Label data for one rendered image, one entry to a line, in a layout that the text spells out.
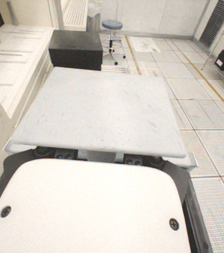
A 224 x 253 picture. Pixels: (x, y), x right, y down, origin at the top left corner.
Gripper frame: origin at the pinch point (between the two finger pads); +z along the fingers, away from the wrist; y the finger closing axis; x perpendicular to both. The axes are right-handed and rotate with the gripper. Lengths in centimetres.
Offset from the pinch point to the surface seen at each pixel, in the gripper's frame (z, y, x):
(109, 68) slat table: 103, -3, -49
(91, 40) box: 86, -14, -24
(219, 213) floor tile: 23, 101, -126
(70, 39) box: 83, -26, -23
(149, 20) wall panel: 431, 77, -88
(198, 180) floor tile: 51, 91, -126
